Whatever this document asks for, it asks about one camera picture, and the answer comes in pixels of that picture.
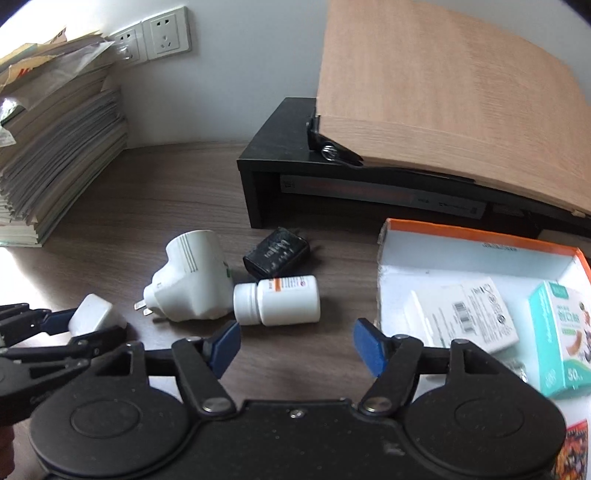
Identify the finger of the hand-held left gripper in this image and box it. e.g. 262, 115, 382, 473
0, 302, 77, 348
0, 325, 129, 371

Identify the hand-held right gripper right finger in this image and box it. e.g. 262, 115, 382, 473
354, 318, 503, 415

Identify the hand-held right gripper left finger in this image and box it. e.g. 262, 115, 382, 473
92, 320, 242, 415

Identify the white square charger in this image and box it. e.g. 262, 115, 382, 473
68, 294, 127, 337

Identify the white pill bottle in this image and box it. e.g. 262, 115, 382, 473
233, 275, 321, 326

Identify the large white plug adapter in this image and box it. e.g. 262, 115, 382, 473
135, 229, 235, 322

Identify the orange cardboard box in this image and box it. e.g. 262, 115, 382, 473
376, 218, 591, 480

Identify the black power adapter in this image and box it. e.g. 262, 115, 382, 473
243, 227, 311, 280

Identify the playing card box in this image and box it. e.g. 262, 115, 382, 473
551, 422, 591, 480

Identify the white barcode box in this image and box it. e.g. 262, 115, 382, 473
404, 276, 520, 355

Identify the stack of books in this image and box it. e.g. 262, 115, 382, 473
0, 30, 127, 247

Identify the teal bandage box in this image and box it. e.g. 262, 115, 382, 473
529, 281, 591, 400

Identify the black metal board clip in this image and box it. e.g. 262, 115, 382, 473
307, 115, 364, 167

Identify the black monitor riser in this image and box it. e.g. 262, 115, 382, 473
237, 97, 591, 241

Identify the wooden drawing board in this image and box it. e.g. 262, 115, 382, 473
316, 0, 591, 217

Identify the white wall socket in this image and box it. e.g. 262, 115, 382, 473
141, 6, 191, 61
107, 25, 147, 65

